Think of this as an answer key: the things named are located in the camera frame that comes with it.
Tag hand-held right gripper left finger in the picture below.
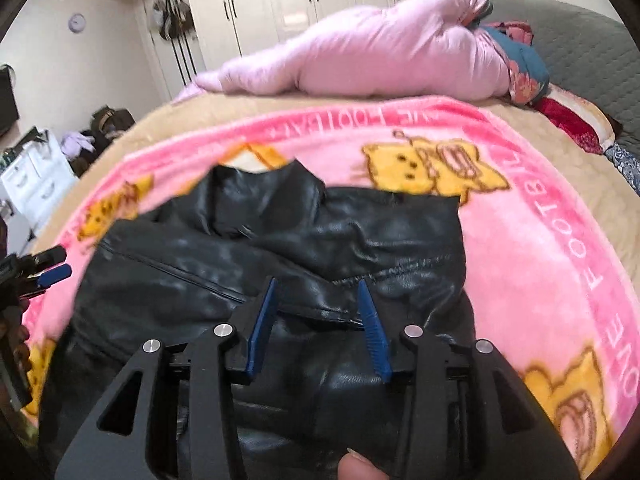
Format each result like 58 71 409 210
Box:
54 276 280 480

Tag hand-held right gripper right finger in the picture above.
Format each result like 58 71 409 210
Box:
356 280 581 480

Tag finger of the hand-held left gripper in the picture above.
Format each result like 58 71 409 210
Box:
27 245 68 268
30 262 73 293

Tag black leather jacket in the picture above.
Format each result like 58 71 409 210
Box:
37 159 476 480

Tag person's right hand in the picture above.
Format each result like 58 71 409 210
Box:
337 450 396 480

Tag white drawer cabinet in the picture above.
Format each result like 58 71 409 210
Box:
0 130 76 226

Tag lilac garment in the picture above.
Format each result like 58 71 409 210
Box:
61 131 96 158

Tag dark brown bag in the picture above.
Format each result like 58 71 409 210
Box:
90 106 136 137

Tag black television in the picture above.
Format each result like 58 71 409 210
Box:
0 64 21 138

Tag pink cartoon printed blanket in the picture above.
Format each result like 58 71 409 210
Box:
22 95 640 476

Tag beige quilted bed sheet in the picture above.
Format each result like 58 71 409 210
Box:
30 77 640 281

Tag hanging bags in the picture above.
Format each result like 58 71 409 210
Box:
152 0 197 86

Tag pink duvet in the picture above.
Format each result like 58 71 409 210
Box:
172 0 516 106

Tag red striped pillow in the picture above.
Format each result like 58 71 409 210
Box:
532 85 623 156

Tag teal floral quilt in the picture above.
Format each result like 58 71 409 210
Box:
477 21 551 106

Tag blue patterned pillow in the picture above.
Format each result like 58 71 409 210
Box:
605 142 640 196

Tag white wardrobe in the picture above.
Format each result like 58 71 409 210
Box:
105 0 428 103

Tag grey quilted headboard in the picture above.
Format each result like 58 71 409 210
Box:
487 0 640 151

